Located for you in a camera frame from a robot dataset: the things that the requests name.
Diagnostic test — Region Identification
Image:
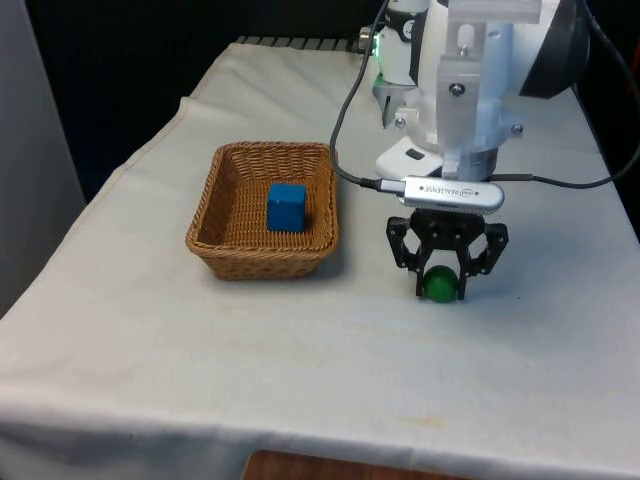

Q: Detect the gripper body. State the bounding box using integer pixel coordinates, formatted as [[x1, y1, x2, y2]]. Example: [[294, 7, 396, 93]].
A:
[[409, 207, 489, 253]]

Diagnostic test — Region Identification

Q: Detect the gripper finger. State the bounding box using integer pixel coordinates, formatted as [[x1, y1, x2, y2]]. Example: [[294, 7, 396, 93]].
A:
[[452, 222, 510, 302], [385, 215, 432, 300]]

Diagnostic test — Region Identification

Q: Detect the green ball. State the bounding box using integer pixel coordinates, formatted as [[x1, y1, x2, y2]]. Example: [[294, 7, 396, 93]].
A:
[[422, 265, 459, 305]]

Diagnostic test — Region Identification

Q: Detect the wicker basket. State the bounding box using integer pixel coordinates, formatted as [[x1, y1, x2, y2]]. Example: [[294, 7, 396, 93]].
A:
[[185, 141, 342, 282]]

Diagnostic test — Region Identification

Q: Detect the blue cube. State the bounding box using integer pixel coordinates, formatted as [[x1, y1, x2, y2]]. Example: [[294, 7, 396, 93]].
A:
[[266, 183, 308, 234]]

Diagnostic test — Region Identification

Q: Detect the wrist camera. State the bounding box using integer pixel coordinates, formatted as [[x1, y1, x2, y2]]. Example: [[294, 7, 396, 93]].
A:
[[398, 175, 506, 218]]

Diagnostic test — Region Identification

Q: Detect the black cable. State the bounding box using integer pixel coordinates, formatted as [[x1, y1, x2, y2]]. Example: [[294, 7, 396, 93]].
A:
[[579, 0, 640, 101], [492, 142, 640, 190]]

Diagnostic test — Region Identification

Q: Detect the grey cable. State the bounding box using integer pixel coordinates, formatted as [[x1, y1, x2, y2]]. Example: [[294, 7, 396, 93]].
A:
[[329, 0, 407, 194]]

